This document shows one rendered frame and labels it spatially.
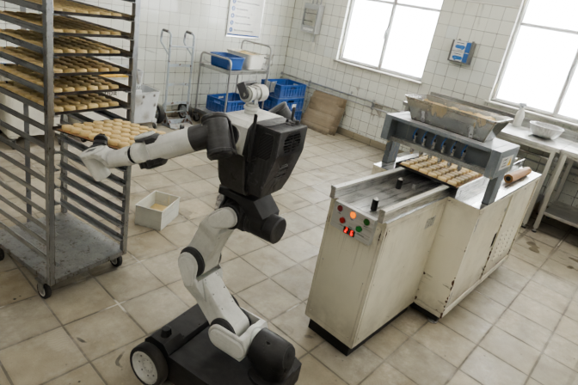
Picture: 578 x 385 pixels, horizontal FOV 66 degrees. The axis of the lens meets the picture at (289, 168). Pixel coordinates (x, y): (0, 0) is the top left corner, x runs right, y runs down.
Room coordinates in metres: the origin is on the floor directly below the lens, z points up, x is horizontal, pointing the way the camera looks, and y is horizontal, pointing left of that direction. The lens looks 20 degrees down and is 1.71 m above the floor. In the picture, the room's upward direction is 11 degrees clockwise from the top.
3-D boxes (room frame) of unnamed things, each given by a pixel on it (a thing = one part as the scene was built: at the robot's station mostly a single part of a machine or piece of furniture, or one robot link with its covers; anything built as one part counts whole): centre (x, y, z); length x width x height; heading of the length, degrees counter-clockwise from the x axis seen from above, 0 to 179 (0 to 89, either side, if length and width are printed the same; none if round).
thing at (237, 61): (5.80, 1.05, 0.88); 0.40 x 0.30 x 0.16; 55
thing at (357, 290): (2.27, -0.59, 0.45); 0.70 x 0.34 x 0.90; 140
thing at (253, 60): (6.14, 0.86, 0.90); 0.44 x 0.36 x 0.20; 60
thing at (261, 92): (1.71, 0.19, 1.35); 0.10 x 0.07 x 0.09; 152
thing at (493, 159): (2.66, -0.91, 1.01); 0.72 x 0.33 x 0.34; 50
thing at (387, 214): (2.65, -1.10, 0.87); 2.01 x 0.03 x 0.07; 140
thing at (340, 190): (2.84, -0.87, 0.87); 2.01 x 0.03 x 0.07; 140
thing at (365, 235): (1.99, -0.36, 0.77); 0.24 x 0.04 x 0.14; 50
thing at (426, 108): (2.66, -0.91, 1.25); 0.56 x 0.29 x 0.14; 50
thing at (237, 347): (1.64, 0.09, 0.28); 0.21 x 0.20 x 0.13; 62
